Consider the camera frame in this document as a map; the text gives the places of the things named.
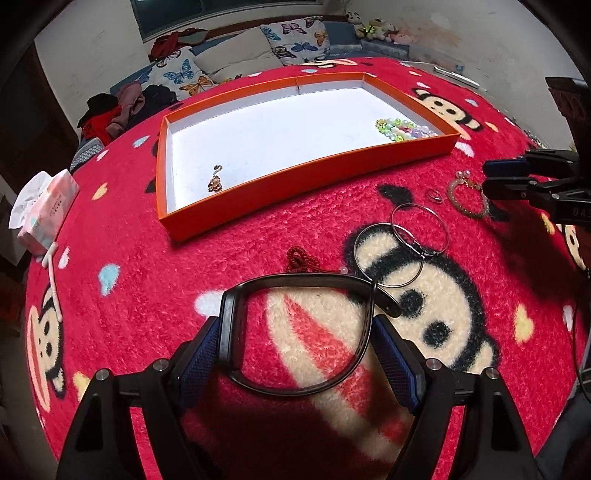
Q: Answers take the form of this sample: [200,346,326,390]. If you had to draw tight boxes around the green jade bead bracelet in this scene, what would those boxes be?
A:
[445,169,491,220]

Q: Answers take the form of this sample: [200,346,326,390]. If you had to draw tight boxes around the black smart band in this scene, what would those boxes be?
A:
[219,273,402,398]

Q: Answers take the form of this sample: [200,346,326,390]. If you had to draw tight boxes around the large silver hoop rings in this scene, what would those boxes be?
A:
[351,203,451,290]

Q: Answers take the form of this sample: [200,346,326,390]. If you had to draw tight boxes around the colourful bead bracelet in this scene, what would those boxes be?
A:
[375,117,440,143]

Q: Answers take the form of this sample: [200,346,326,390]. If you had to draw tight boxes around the red knotted string ornament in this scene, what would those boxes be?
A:
[286,246,322,273]

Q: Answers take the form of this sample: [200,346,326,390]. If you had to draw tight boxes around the gold pendant earring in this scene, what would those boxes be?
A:
[207,165,222,193]

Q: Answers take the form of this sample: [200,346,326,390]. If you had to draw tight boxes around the red monkey print blanket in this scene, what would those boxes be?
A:
[26,58,587,479]

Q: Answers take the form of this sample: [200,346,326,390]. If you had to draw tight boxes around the plush toys pile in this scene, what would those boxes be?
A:
[346,11,414,46]

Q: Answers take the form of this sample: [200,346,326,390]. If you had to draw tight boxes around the orange shallow tray box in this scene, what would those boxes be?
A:
[155,72,459,242]

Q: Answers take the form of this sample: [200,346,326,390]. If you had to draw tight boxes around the blue sofa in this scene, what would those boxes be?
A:
[68,20,417,172]

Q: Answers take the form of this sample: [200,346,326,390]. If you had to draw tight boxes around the pink tissue pack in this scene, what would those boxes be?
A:
[8,169,79,256]

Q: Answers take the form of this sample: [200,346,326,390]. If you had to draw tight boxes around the right butterfly pillow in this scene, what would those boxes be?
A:
[260,16,331,66]

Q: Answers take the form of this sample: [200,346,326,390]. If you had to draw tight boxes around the butterfly pillow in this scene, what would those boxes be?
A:
[260,16,331,66]
[147,47,215,101]

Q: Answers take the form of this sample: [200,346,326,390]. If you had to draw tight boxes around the pile of clothes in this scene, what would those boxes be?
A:
[69,81,178,173]

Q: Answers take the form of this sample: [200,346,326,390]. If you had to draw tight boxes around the beige pillow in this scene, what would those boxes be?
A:
[193,27,283,84]

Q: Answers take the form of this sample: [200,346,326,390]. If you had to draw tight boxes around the left butterfly pillow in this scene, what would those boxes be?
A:
[147,47,215,101]

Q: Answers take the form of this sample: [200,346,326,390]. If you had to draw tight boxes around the red clothes on sill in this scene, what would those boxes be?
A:
[148,27,208,62]

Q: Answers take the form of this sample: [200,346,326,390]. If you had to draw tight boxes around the dark window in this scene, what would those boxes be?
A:
[130,0,329,40]

